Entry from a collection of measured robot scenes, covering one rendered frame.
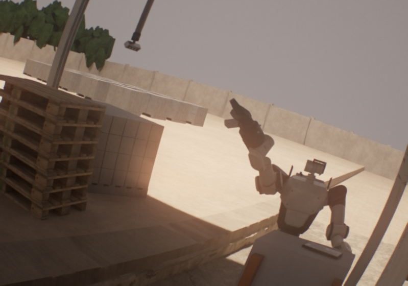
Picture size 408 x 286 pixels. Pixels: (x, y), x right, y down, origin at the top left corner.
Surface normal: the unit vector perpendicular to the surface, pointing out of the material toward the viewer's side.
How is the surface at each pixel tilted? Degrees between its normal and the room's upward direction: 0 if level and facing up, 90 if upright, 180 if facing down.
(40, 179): 89
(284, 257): 90
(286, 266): 90
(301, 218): 92
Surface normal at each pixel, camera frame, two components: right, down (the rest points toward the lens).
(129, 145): 0.74, 0.27
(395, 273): -0.44, -0.10
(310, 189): 0.01, -0.65
